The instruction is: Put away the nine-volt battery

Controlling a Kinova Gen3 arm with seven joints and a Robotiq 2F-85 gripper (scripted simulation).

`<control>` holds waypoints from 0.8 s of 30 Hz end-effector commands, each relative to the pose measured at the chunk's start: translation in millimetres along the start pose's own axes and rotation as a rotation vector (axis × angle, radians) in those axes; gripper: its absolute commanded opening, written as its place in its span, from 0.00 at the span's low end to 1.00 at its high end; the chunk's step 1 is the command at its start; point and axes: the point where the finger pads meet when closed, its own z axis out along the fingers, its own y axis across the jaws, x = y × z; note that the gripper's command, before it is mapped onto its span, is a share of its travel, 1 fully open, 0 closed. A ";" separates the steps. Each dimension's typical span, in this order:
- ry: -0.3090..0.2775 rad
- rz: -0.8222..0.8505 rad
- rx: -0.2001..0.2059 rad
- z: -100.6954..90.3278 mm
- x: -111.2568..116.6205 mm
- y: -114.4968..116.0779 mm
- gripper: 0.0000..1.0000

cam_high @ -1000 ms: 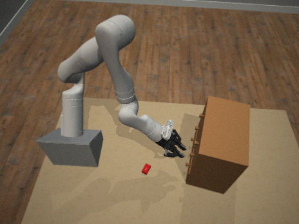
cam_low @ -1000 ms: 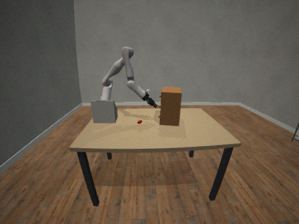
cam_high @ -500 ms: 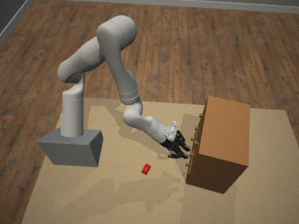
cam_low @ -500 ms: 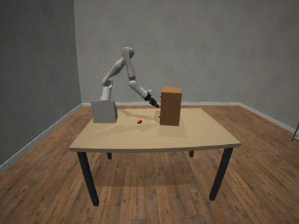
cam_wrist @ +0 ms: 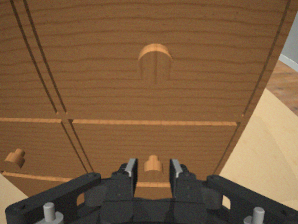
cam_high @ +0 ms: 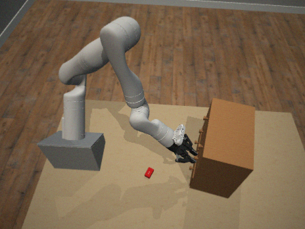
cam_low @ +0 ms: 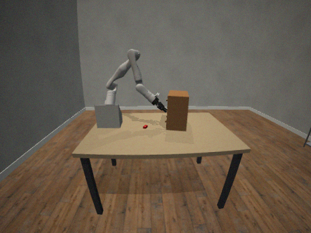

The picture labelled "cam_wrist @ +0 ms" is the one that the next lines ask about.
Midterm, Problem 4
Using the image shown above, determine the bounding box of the brown wooden chest of drawers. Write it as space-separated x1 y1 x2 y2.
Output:
0 0 298 175

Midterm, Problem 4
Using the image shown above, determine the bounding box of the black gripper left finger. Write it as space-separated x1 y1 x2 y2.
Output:
5 158 138 224

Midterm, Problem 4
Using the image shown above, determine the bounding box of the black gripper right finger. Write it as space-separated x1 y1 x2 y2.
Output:
169 159 298 224

